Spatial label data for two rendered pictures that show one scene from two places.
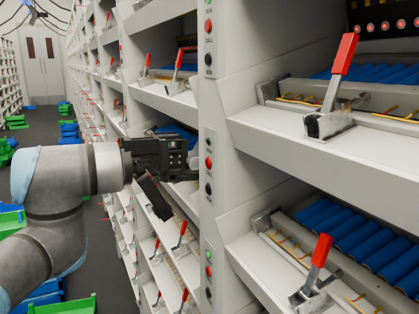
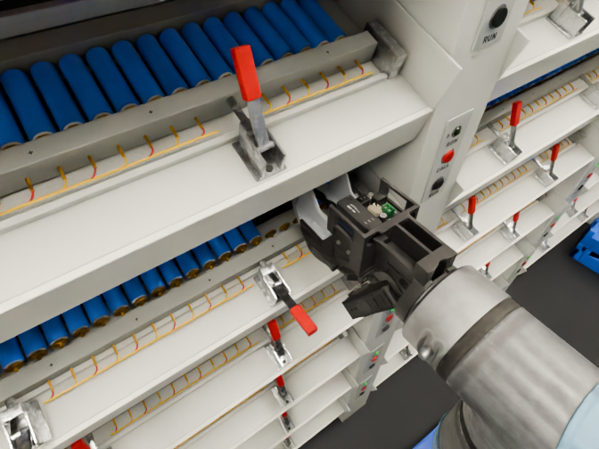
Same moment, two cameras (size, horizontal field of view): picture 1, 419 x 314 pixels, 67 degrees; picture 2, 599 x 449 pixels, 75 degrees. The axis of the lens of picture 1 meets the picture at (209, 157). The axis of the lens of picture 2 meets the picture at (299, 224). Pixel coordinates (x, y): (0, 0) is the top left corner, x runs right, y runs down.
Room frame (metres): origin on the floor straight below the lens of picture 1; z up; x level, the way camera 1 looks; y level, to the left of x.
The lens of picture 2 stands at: (0.69, 0.32, 1.31)
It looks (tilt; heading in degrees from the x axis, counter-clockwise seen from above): 49 degrees down; 260
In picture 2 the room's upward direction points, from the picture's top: straight up
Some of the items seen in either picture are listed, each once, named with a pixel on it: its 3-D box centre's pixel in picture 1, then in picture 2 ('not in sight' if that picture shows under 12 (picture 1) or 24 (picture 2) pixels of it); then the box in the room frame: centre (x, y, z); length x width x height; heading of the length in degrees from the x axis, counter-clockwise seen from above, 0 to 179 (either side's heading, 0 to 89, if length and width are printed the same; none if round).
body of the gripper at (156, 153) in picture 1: (154, 159); (388, 251); (0.56, 0.10, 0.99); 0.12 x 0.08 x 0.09; 115
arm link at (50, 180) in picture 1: (55, 174); (537, 397); (0.49, 0.26, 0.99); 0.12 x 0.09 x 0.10; 115
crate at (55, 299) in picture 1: (32, 291); not in sight; (1.35, 0.91, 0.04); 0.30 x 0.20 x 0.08; 113
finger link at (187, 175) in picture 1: (188, 172); not in sight; (0.57, 0.04, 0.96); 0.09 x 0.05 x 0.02; 110
